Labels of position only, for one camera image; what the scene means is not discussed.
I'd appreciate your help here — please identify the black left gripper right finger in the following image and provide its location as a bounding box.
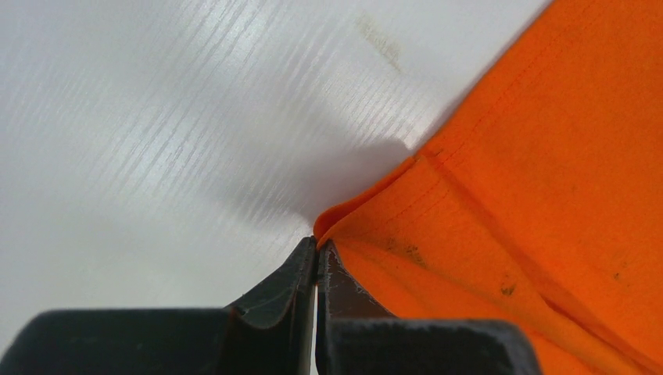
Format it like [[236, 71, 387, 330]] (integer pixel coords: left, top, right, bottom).
[[316, 242, 542, 374]]

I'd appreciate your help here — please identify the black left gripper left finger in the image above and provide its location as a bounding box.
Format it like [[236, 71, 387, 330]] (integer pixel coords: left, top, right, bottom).
[[1, 237, 317, 374]]

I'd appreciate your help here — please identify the orange t shirt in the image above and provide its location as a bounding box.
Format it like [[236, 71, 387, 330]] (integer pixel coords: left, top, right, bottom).
[[314, 1, 662, 374]]

